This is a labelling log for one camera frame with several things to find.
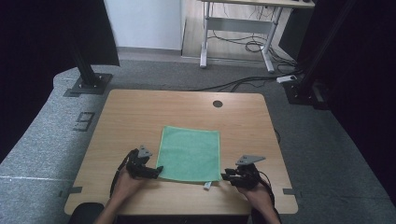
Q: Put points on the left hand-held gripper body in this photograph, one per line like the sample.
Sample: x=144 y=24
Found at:
x=135 y=165

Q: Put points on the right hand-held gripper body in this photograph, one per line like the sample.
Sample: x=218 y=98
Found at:
x=250 y=174

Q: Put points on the green microfibre cloth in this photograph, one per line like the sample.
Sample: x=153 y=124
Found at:
x=190 y=152

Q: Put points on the person's right hand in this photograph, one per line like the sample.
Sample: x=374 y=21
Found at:
x=258 y=196

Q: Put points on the person's left hand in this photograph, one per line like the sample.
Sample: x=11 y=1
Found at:
x=126 y=186

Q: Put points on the dark round table grommet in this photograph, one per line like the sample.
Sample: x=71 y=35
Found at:
x=217 y=104

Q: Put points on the person's dark trousers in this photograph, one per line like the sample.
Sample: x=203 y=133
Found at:
x=84 y=214

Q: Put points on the black metal stand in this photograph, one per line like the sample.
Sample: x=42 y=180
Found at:
x=90 y=84
x=300 y=93

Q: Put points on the white power strip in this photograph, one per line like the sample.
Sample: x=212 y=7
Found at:
x=286 y=79

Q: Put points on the black curtain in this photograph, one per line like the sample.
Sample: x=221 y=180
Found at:
x=34 y=68
x=369 y=93

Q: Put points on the white desk frame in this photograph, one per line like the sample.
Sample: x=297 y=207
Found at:
x=238 y=25

